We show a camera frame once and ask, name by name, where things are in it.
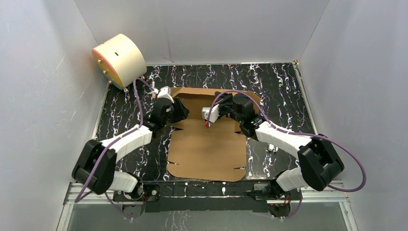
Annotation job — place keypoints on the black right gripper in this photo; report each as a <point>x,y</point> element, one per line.
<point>221,98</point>

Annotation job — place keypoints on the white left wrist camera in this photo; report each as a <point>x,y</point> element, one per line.
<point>164,92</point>

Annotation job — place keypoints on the cream cylindrical drum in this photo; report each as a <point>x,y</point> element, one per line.
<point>120,60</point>

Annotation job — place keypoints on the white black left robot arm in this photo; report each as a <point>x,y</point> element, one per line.
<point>95,167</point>

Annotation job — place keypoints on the aluminium table edge rail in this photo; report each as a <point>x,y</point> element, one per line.
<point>303,91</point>

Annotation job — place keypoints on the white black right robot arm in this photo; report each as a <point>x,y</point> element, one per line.
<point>319,163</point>

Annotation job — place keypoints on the brown cardboard box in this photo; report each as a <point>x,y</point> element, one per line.
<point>197,152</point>

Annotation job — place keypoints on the aluminium front frame rail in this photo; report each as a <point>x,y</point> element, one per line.
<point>160,190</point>

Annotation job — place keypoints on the white plastic block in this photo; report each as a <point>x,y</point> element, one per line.
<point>272,148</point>

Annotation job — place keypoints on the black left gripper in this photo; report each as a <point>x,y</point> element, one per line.
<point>178,109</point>

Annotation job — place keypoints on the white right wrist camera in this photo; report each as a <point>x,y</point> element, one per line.
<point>210,115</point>

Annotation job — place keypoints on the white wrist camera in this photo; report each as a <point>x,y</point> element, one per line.
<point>164,92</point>
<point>210,115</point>

